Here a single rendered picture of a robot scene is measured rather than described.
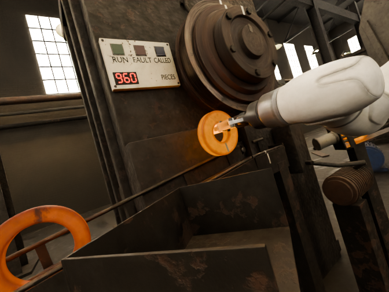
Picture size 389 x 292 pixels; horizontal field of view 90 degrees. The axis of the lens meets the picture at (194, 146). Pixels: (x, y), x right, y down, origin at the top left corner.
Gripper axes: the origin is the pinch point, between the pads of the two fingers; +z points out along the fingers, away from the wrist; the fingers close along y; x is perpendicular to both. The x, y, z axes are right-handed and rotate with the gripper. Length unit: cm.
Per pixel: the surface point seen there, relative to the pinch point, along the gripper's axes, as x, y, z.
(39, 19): 474, -29, 628
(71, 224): -13.2, -46.2, 1.4
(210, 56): 24.5, 3.5, -1.9
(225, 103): 8.2, 6.8, 0.2
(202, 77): 18.2, 0.0, 0.7
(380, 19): 83, 294, 8
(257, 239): -22.4, -19.2, -25.5
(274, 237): -22.3, -17.5, -27.7
